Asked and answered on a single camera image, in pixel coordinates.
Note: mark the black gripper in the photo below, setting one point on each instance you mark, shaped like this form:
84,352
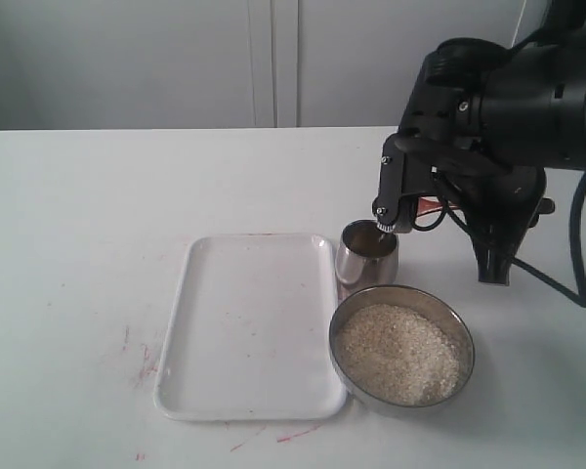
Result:
439,127

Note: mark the brown wooden spoon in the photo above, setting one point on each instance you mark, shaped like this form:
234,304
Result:
428,206

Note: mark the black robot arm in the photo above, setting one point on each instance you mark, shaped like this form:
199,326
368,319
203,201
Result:
533,111

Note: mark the small steel cup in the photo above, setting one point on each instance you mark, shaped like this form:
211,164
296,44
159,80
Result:
366,256

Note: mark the wide steel rice bowl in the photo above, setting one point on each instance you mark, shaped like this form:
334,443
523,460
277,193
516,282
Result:
426,305

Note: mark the beige granular powder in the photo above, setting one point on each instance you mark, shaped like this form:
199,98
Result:
398,356

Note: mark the white rectangular tray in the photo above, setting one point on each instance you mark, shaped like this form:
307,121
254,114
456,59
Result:
248,335

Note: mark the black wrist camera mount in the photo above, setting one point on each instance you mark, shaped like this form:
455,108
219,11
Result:
498,211

